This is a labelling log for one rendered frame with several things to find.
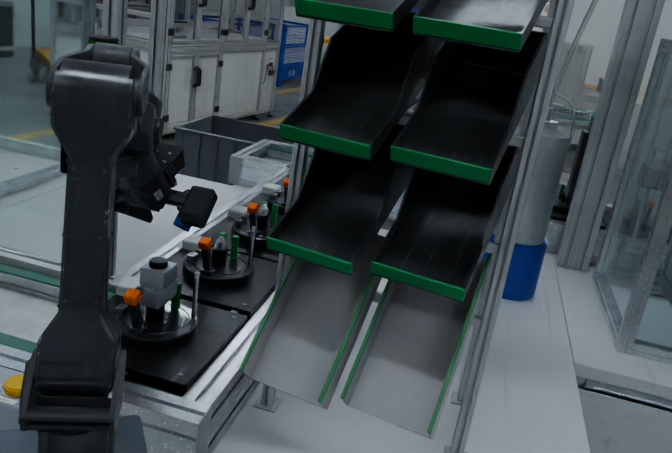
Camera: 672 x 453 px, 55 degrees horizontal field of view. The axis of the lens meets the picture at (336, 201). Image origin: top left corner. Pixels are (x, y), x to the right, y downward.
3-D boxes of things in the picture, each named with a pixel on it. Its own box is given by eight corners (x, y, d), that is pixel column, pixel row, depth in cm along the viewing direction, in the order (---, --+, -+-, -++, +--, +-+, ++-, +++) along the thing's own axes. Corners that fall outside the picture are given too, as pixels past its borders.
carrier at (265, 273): (249, 321, 119) (257, 259, 115) (132, 291, 124) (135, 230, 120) (290, 273, 142) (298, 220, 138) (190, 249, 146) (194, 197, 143)
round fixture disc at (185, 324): (171, 360, 100) (172, 348, 100) (91, 337, 103) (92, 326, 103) (210, 320, 113) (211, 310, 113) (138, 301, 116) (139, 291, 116)
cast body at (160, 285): (158, 310, 103) (161, 270, 101) (133, 303, 104) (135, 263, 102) (182, 289, 111) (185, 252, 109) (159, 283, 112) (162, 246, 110)
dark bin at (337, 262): (351, 276, 87) (349, 236, 82) (267, 249, 92) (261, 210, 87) (423, 160, 106) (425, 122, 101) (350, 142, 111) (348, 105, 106)
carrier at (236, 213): (291, 273, 142) (298, 219, 138) (190, 248, 147) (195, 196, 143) (320, 238, 165) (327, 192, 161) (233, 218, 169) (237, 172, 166)
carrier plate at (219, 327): (185, 397, 95) (186, 384, 95) (43, 355, 100) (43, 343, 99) (246, 325, 118) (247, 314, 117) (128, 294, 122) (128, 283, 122)
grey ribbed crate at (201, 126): (293, 201, 297) (299, 152, 290) (169, 174, 309) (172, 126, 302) (318, 180, 336) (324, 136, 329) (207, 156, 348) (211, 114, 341)
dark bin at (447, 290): (463, 303, 84) (468, 263, 79) (370, 274, 89) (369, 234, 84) (516, 178, 103) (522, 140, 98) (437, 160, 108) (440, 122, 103)
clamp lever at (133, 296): (140, 332, 102) (133, 298, 97) (129, 329, 102) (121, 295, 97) (152, 316, 104) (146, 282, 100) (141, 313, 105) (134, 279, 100)
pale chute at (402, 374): (433, 440, 88) (430, 433, 84) (345, 405, 93) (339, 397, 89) (493, 262, 100) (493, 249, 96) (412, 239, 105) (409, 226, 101)
